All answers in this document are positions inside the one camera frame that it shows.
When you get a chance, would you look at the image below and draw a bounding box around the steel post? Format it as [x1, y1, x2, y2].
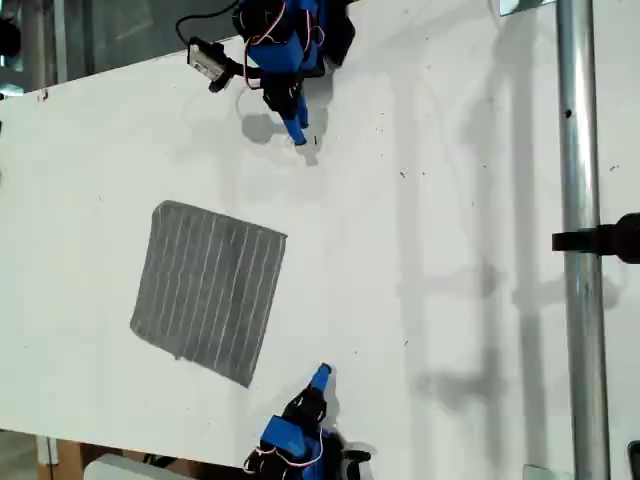
[554, 0, 612, 480]

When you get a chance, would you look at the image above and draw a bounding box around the wooden table leg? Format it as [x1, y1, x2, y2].
[35, 435, 84, 480]

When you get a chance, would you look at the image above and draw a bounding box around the white box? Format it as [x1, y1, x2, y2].
[83, 453, 201, 480]

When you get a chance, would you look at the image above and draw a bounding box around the black round object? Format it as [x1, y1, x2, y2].
[0, 17, 22, 57]

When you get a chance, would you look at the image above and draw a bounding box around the black clamp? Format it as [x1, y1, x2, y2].
[551, 211, 640, 265]

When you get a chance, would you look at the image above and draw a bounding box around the grey striped towel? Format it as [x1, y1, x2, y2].
[128, 198, 290, 390]

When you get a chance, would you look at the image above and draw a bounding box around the camera black stalk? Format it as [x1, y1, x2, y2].
[207, 58, 264, 94]

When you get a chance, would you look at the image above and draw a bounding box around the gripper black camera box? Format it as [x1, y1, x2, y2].
[186, 36, 227, 82]
[341, 448, 374, 480]

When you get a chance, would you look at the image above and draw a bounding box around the camera black cable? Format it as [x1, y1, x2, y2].
[175, 0, 241, 51]

